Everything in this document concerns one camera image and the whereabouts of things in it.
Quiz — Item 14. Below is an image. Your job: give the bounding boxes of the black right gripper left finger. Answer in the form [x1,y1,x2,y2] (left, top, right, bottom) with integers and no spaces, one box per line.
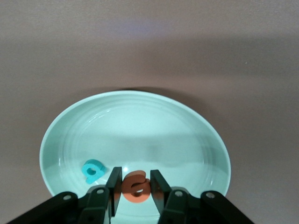
[7,167,123,224]

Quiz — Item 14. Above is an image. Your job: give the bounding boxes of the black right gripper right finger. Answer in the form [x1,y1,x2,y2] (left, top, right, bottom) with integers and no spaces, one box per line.
[150,169,254,224]

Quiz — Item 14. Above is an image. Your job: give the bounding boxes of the teal foam letter b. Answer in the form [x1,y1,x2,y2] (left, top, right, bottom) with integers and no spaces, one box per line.
[81,159,106,185]

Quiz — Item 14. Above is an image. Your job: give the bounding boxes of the orange foam letter e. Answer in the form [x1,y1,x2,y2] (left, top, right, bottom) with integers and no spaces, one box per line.
[121,170,151,203]

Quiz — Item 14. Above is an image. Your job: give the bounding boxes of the light green plate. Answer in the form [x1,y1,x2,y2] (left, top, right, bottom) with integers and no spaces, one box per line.
[39,90,232,224]

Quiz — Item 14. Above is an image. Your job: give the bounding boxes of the brown table cover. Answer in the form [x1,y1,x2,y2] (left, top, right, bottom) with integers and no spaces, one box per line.
[0,0,299,224]

